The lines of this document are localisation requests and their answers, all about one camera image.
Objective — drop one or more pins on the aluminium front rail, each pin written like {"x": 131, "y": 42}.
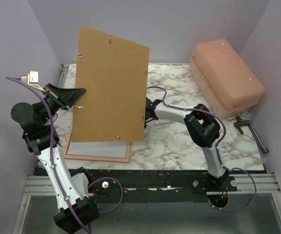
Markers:
{"x": 261, "y": 183}

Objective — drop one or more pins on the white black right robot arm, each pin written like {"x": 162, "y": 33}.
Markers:
{"x": 203, "y": 129}

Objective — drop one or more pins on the brown cardboard backing board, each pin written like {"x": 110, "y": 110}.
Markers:
{"x": 114, "y": 72}

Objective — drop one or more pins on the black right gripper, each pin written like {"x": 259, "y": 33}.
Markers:
{"x": 145, "y": 126}

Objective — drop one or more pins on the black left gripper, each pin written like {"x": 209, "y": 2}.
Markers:
{"x": 69, "y": 96}

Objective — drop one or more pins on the translucent pink plastic box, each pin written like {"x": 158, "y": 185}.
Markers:
{"x": 227, "y": 84}

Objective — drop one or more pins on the black metal table clamp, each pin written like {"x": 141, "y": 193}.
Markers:
{"x": 247, "y": 123}

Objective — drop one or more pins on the pink wooden picture frame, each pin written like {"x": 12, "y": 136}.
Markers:
{"x": 94, "y": 158}

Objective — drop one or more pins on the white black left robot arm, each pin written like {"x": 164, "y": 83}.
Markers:
{"x": 76, "y": 209}

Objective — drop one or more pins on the landscape photo print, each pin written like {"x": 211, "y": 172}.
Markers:
{"x": 99, "y": 149}

